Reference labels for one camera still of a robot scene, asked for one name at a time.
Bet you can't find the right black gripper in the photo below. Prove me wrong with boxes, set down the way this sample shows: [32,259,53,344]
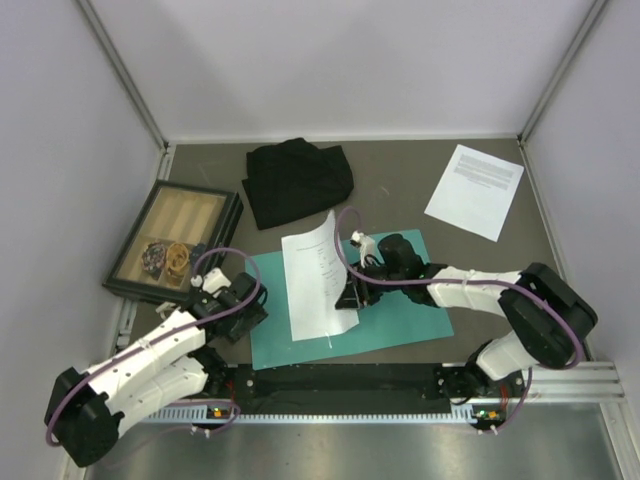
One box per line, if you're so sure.
[336,259,407,310]

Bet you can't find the white paper sheet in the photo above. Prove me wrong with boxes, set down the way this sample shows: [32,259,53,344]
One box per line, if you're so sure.
[281,211,359,341]
[425,144,524,242]

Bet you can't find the teal file folder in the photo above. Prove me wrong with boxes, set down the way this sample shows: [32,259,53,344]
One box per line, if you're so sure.
[250,251,454,370]

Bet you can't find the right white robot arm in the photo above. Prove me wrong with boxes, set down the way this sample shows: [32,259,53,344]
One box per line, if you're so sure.
[335,231,598,400]

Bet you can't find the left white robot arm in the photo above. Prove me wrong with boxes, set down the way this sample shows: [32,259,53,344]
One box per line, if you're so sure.
[44,269,268,467]

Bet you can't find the white zip tie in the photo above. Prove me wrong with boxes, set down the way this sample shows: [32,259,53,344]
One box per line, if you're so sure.
[155,302,176,320]

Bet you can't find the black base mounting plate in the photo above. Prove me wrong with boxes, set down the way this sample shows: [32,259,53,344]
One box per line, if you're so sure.
[169,362,521,416]

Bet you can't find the black glass-lid display box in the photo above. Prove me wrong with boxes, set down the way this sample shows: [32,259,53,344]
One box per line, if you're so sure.
[103,180,244,304]

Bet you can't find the black folded cloth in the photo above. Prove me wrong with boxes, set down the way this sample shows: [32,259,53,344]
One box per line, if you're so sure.
[242,138,354,230]

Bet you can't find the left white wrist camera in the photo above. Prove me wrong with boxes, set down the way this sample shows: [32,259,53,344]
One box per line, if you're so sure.
[190,268,231,295]

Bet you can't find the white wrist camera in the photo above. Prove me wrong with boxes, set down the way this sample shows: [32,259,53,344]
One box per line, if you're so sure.
[350,231,376,265]
[190,268,231,295]

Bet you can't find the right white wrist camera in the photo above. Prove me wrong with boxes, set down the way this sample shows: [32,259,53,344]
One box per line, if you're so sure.
[350,231,376,265]

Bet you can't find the grey slotted cable duct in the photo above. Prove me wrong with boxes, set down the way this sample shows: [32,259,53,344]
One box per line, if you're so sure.
[142,404,504,426]

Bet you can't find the gold bracelet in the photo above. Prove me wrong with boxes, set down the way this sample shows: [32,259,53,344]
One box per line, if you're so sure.
[164,242,194,289]

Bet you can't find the dark beaded bracelet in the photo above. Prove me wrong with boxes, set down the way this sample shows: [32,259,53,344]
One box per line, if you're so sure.
[140,241,169,276]

